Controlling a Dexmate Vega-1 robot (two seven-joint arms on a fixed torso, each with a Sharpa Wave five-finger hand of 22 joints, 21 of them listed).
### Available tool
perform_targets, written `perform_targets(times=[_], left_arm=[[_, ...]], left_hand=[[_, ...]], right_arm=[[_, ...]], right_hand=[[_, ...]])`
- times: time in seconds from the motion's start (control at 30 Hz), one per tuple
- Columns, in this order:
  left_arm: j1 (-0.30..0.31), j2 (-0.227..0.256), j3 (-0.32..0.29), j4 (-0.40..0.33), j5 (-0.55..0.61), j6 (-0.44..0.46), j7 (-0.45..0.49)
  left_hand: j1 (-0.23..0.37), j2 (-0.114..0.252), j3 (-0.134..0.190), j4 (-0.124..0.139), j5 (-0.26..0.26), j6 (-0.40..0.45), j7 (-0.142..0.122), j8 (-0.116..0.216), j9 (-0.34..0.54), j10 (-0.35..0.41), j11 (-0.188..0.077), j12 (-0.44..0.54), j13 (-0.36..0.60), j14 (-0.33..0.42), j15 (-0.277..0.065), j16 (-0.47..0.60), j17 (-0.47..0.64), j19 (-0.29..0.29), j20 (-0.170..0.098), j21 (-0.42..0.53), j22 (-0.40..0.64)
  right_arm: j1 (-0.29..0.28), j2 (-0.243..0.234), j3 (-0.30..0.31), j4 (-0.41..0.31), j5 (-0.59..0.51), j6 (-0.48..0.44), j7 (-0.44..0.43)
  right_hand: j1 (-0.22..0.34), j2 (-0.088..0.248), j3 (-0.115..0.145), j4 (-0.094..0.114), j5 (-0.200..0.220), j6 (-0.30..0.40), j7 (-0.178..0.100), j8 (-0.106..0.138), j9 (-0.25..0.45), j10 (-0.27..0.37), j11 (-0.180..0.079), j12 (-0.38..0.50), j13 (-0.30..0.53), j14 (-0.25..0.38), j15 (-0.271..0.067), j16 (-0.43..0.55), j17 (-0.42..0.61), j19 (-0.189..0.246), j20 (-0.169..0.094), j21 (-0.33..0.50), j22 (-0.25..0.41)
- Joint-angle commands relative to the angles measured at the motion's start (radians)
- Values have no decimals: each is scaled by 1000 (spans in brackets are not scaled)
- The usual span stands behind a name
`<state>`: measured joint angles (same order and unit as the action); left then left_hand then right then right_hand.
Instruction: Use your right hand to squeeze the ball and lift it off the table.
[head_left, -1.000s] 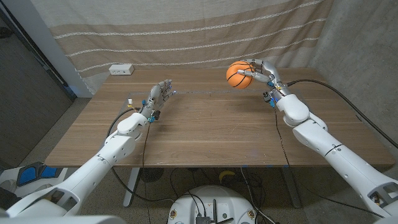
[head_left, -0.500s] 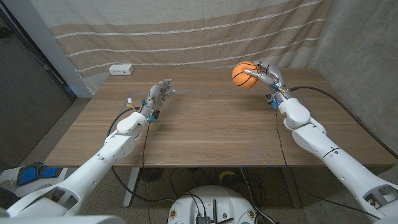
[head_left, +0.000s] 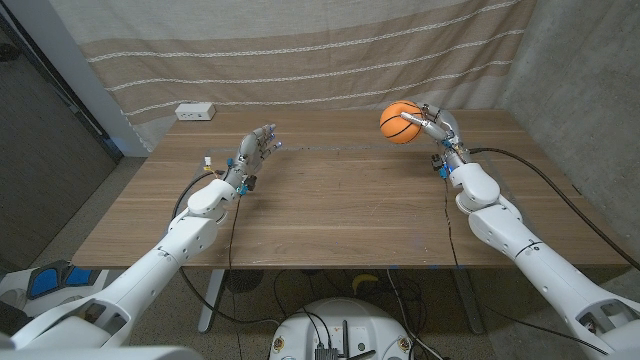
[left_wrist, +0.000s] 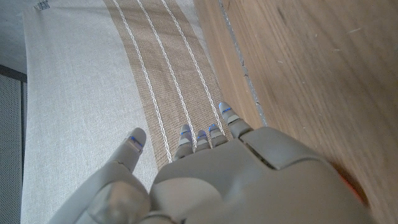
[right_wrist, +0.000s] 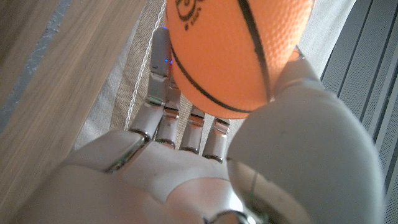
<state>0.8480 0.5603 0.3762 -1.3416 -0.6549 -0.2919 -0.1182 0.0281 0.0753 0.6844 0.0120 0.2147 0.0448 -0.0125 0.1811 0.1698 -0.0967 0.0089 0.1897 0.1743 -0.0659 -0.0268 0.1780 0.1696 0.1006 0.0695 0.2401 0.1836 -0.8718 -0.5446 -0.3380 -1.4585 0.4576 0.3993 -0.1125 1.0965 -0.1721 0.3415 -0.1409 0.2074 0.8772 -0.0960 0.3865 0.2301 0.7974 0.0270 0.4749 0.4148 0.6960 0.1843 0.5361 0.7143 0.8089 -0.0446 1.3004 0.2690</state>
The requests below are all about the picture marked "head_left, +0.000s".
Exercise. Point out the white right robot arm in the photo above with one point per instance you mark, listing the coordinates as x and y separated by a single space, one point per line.
540 260

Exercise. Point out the beige striped backdrop cloth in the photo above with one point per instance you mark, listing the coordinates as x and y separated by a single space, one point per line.
300 30

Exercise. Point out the white table leg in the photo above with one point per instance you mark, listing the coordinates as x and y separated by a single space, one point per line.
211 300
470 305

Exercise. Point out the black round fan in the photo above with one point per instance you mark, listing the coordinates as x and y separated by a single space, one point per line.
244 280

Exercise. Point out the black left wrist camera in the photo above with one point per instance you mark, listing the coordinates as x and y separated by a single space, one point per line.
250 183

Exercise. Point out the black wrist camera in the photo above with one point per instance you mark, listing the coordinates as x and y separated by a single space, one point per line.
438 162
250 183

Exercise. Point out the yellow curved object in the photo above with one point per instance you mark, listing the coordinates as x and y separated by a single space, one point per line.
364 280

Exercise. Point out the white power strip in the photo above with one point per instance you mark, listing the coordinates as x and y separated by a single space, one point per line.
195 111

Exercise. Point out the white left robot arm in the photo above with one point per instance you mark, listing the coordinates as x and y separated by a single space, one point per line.
160 265

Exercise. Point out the orange mini basketball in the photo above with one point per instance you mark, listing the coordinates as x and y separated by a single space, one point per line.
395 127

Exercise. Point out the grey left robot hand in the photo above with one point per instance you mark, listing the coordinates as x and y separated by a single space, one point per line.
250 155

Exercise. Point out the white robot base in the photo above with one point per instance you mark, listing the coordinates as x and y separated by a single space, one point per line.
300 325

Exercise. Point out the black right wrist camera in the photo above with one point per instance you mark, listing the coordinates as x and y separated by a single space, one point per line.
438 162

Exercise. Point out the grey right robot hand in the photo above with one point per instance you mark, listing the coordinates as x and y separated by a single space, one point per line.
445 127

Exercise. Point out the blue black foot pedal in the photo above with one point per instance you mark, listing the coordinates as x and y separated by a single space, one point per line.
45 281

